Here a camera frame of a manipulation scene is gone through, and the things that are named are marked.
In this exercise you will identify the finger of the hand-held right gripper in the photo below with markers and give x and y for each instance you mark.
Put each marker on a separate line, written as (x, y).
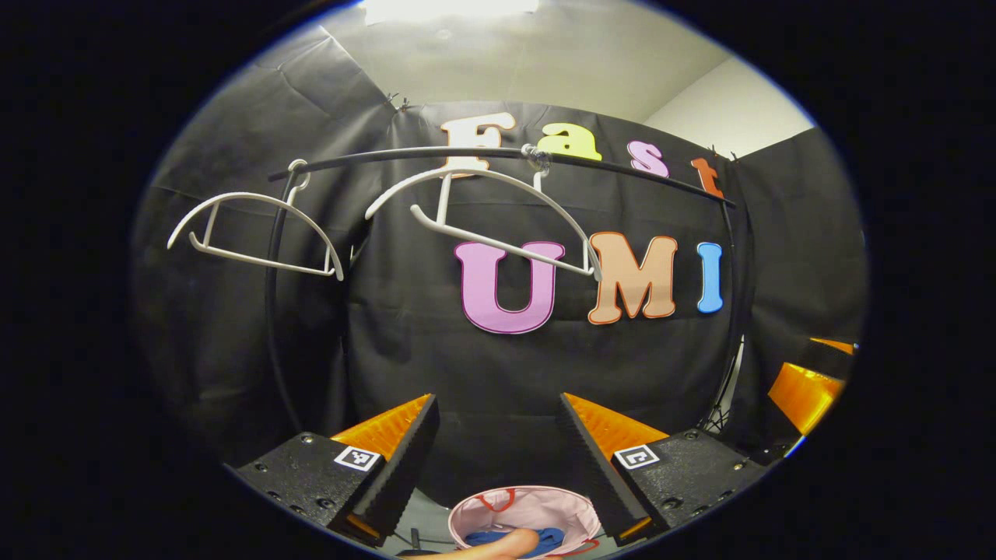
(832, 344)
(801, 393)

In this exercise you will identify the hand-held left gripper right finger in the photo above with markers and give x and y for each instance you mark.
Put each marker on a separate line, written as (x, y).
(591, 459)

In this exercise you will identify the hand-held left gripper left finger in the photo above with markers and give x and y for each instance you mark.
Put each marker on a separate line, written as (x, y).
(405, 459)

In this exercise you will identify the pink laundry hamper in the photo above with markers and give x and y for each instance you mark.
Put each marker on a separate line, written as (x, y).
(545, 505)

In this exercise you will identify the white plastic hanger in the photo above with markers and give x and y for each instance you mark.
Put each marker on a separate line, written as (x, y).
(443, 202)
(233, 195)

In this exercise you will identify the black clothes rack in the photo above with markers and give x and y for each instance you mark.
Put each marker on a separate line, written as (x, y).
(389, 155)

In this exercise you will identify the black backdrop stand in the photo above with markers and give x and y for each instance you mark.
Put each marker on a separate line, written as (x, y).
(716, 420)

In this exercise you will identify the ceiling light panel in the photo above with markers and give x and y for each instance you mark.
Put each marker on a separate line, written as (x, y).
(451, 9)

